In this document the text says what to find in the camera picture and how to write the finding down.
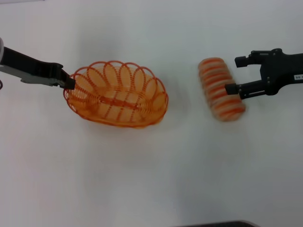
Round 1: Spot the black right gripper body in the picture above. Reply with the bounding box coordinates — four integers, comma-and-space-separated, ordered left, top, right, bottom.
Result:
259, 48, 303, 96

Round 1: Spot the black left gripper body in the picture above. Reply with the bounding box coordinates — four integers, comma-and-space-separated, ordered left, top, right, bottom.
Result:
3, 46, 63, 87

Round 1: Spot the orange striped bread loaf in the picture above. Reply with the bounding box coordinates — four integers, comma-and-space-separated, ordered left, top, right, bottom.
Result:
197, 57, 247, 122

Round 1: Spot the orange wire basket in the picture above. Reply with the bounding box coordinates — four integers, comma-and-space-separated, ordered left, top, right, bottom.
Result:
62, 60, 169, 130

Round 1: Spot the dark curved robot base edge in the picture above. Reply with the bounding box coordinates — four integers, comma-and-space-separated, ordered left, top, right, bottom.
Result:
179, 220, 258, 227

